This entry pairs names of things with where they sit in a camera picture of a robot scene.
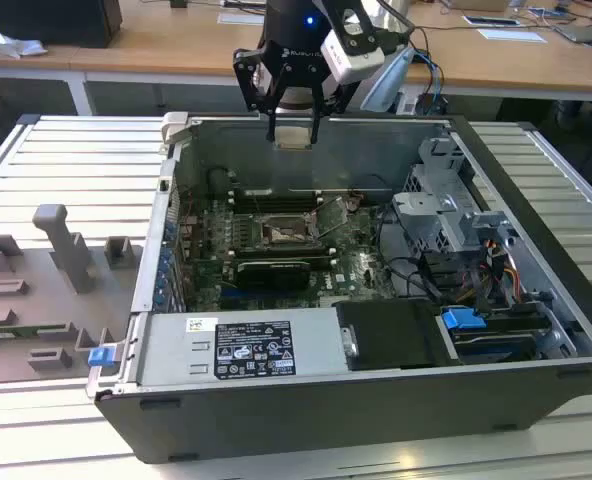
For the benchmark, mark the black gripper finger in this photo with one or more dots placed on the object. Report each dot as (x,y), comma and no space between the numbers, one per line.
(338,95)
(248,75)

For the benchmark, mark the silver square CPU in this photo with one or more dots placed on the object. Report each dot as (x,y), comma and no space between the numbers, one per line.
(292,136)

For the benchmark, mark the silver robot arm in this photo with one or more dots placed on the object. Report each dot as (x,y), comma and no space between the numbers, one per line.
(388,80)

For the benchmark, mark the black RAM slot row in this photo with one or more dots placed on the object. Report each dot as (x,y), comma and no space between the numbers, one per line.
(281,252)
(276,200)

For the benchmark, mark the CPU socket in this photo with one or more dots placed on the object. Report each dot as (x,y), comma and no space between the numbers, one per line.
(286,232)

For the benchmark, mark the blue white connector box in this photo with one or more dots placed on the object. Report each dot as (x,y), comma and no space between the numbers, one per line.
(423,102)

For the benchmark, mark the wooden desk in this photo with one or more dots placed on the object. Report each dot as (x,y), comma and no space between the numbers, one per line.
(151,45)

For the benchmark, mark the metal disk bay cage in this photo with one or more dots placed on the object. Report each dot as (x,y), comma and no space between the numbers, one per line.
(426,220)

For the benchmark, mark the blue bordered flat device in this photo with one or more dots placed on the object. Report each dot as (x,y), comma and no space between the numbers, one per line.
(491,20)

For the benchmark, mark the green motherboard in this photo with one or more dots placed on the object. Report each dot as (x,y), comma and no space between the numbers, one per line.
(361,270)

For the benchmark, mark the white paper sheet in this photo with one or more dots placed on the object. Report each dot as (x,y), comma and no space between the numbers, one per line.
(511,35)

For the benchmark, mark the black graphics card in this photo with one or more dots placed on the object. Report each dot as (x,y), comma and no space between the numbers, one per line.
(273,275)

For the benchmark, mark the black box on desk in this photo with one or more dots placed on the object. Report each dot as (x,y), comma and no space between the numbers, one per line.
(51,20)

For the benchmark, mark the crumpled white paper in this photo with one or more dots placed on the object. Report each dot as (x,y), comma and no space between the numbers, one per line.
(18,44)

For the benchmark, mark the black plastic shroud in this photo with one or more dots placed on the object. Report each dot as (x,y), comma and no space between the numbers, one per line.
(391,335)

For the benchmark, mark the grey laptop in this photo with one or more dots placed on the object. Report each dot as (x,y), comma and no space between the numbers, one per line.
(578,32)

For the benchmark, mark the blue disk carrier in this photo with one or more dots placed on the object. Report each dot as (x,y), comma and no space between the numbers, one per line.
(461,318)

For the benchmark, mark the silver power supply unit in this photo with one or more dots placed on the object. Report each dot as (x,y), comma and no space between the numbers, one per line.
(176,350)

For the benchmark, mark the blue case latch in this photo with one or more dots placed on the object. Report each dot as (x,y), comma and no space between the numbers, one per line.
(101,357)

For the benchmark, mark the grey parts rack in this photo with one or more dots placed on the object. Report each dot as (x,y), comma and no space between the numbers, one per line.
(26,310)

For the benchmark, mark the black open PC case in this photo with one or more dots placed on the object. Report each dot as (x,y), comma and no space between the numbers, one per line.
(326,425)

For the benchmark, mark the green RAM stick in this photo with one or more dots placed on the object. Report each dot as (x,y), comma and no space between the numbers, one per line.
(6,333)

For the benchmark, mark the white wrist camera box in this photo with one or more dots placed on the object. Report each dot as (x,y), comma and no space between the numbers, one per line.
(351,65)

